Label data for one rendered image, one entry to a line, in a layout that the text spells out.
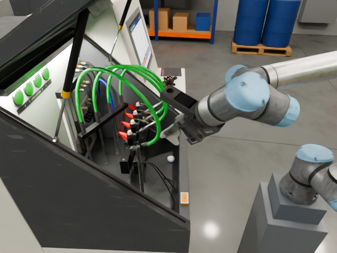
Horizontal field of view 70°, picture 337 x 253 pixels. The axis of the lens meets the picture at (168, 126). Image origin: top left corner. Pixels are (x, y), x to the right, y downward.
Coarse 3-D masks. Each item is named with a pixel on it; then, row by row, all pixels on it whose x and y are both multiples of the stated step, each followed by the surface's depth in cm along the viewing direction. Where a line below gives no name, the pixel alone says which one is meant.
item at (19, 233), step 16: (16, 16) 110; (0, 32) 87; (0, 192) 75; (0, 208) 80; (16, 208) 80; (0, 224) 86; (16, 224) 85; (0, 240) 92; (16, 240) 92; (32, 240) 91
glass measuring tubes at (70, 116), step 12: (72, 84) 101; (60, 96) 95; (72, 96) 104; (60, 108) 98; (72, 108) 104; (72, 120) 103; (84, 120) 117; (72, 132) 107; (72, 144) 109; (84, 144) 120; (84, 156) 116
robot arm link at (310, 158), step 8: (312, 144) 94; (304, 152) 90; (312, 152) 90; (320, 152) 89; (328, 152) 89; (296, 160) 94; (304, 160) 89; (312, 160) 87; (320, 160) 86; (328, 160) 86; (296, 168) 94; (304, 168) 90; (312, 168) 87; (320, 168) 86; (296, 176) 95; (304, 176) 91; (312, 176) 87
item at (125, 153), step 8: (144, 136) 122; (128, 152) 112; (144, 152) 117; (120, 160) 107; (128, 160) 109; (136, 160) 107; (144, 160) 117; (120, 168) 109; (128, 168) 109; (136, 168) 109
